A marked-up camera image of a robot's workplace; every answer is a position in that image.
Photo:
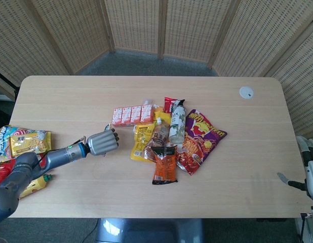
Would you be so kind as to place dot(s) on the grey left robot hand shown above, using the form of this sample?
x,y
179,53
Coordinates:
x,y
102,144

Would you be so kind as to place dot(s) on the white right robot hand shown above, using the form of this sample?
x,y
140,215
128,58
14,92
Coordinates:
x,y
312,177

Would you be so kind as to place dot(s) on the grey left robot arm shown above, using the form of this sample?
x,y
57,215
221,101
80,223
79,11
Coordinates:
x,y
57,155

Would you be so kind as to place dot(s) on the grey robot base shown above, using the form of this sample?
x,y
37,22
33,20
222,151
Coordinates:
x,y
151,230

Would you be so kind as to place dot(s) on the clear plastic bag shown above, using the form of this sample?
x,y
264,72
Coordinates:
x,y
149,153

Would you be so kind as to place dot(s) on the yellow spouted pouch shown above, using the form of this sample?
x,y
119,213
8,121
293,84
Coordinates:
x,y
140,141

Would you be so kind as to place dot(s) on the orange juice box multipack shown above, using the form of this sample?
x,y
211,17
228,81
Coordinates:
x,y
131,115

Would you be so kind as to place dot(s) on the brown peanut drink bottle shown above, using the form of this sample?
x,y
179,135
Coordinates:
x,y
160,136

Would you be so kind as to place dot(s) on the orange and black snack bag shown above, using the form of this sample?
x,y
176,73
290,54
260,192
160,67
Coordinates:
x,y
164,167

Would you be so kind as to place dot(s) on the yellow corn snack bag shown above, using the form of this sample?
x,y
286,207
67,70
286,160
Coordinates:
x,y
27,145

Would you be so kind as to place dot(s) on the yellow squeeze bottle green cap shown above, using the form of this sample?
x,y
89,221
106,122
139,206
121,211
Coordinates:
x,y
37,183

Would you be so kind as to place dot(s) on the clear LUX body wash bottle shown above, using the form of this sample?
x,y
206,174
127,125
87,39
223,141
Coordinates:
x,y
176,126

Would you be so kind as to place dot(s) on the red snack packet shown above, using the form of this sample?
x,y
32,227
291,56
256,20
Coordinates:
x,y
168,105

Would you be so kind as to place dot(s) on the woven bamboo screen panel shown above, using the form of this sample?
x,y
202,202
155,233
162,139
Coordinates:
x,y
192,27
133,25
78,30
260,33
303,88
14,38

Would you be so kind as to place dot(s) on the blue snack bag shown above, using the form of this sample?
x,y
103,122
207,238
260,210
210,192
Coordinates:
x,y
3,141

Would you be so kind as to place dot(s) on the purple and red chips bag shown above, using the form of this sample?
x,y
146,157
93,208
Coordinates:
x,y
202,144

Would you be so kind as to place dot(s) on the red snack bag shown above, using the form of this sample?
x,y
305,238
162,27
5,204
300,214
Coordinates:
x,y
2,172

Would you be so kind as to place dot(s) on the black stand leg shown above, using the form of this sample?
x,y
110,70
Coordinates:
x,y
4,77

